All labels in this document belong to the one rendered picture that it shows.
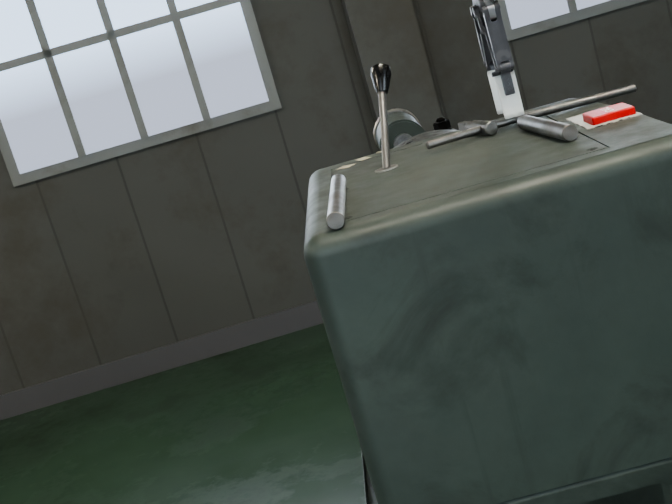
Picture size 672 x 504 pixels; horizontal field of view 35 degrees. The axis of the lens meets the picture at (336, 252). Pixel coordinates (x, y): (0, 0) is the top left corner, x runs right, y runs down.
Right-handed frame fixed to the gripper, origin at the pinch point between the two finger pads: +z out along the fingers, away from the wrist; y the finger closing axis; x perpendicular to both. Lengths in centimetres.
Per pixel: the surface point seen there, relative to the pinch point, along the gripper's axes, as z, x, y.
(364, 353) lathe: 20, 30, -43
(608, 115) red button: 3.6, -9.8, -21.3
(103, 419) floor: 130, 172, 296
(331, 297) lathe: 12, 32, -43
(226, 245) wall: 79, 101, 352
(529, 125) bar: 3.2, -0.2, -14.1
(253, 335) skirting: 126, 102, 350
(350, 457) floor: 130, 57, 182
